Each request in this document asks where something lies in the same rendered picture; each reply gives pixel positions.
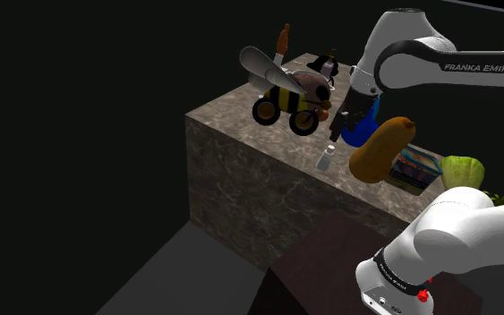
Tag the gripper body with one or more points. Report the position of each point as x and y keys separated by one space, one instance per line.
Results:
x=358 y=106

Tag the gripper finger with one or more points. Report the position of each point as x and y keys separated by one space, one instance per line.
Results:
x=338 y=126

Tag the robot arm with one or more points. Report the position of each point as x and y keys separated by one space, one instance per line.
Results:
x=452 y=235

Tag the blue vase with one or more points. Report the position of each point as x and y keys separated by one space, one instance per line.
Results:
x=363 y=131

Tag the small clear white-capped bottle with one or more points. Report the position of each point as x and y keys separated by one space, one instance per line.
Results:
x=325 y=159

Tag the orange butternut squash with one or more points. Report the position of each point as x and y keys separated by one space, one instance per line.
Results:
x=380 y=150

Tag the black-haired doll figure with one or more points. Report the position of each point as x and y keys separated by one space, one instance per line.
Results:
x=324 y=66

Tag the bee toy on wheels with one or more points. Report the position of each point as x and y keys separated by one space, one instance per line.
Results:
x=291 y=94

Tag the blue-rimmed food container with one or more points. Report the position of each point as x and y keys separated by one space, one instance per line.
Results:
x=414 y=172

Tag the marble counter block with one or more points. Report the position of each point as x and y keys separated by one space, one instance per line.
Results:
x=243 y=192

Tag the green cabbage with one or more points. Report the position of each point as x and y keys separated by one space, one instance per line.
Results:
x=463 y=172

